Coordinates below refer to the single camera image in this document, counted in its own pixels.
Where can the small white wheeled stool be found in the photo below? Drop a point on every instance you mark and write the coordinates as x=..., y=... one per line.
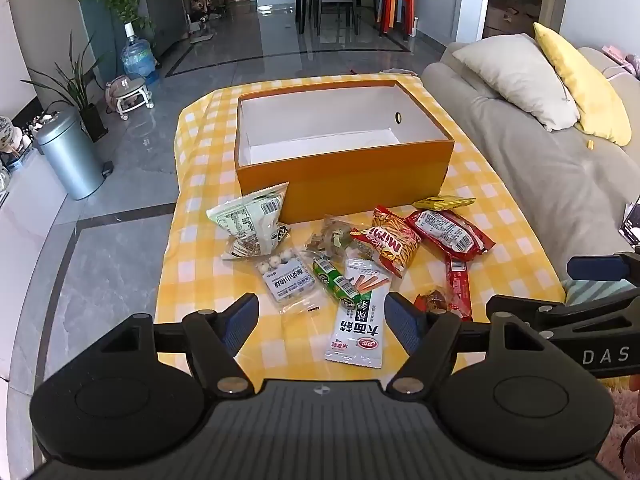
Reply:
x=127, y=95

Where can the patterned ceramic mug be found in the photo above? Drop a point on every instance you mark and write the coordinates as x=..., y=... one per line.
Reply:
x=4, y=132

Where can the clear packet of white balls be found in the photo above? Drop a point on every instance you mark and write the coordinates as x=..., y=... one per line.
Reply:
x=287, y=280

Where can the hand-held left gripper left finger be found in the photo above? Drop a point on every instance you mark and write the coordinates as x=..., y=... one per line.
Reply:
x=240, y=325

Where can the teal striped cloth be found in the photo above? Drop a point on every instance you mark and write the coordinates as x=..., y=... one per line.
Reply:
x=580, y=291

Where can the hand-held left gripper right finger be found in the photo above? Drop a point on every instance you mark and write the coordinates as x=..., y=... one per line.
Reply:
x=405, y=325

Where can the pink fluffy rug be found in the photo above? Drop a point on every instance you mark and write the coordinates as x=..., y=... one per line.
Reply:
x=625, y=420

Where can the grey cabinet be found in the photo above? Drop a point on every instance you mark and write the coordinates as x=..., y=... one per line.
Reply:
x=162, y=10

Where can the beige sofa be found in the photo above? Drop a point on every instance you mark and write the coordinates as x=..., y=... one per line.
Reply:
x=525, y=160

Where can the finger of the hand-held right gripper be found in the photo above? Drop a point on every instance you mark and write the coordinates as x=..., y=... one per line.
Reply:
x=515, y=306
x=597, y=266

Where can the green white snack bag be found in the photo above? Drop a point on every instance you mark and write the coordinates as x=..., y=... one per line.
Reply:
x=250, y=220

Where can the grey metal trash can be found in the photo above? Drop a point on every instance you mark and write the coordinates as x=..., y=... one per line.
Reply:
x=70, y=160

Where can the stack of coloured stools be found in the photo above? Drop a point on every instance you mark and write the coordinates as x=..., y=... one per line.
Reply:
x=397, y=5

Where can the yellow checked tablecloth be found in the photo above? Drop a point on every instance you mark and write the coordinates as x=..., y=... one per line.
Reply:
x=210, y=125

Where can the red packet with white label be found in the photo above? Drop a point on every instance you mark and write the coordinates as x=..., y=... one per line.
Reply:
x=445, y=235

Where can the clear packet with green snack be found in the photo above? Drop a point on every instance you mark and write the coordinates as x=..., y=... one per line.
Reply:
x=332, y=240

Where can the yellow pillow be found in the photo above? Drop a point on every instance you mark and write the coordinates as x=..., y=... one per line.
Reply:
x=585, y=85

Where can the red stick packet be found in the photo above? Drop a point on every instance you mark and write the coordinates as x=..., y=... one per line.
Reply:
x=457, y=285

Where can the green sausage packet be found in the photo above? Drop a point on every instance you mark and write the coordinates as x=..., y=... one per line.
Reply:
x=337, y=285

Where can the blue water bottle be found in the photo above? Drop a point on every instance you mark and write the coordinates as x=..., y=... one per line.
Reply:
x=136, y=55

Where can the white noodle snack packet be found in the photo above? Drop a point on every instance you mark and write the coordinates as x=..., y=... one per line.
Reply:
x=357, y=320

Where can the red yellow fries packet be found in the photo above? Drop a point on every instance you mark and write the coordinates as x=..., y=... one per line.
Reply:
x=395, y=245

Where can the potted grass plant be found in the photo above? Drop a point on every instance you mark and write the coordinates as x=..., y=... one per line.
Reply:
x=82, y=95

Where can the grey pillow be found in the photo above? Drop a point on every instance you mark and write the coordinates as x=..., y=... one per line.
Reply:
x=520, y=80

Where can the white low cabinet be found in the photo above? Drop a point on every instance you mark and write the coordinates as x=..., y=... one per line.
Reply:
x=25, y=220

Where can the orange cardboard box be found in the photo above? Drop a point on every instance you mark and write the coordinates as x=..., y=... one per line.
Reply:
x=340, y=185

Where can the yellow snack packet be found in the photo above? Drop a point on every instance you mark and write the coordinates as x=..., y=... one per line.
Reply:
x=442, y=203

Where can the clear packet with brown snack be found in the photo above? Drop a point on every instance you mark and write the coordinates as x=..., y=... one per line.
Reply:
x=434, y=302

